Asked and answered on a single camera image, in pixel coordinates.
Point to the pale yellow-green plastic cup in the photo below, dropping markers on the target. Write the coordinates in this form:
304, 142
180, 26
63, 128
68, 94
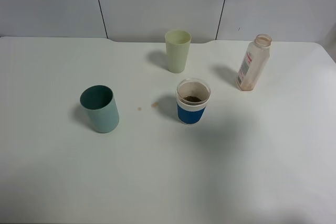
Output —
177, 46

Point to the clear plastic drink bottle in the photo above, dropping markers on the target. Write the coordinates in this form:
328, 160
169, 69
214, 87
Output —
254, 61

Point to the teal green plastic cup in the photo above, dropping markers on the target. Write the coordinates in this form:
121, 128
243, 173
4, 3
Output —
100, 106

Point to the glass cup with blue sleeve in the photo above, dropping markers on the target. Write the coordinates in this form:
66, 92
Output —
192, 96

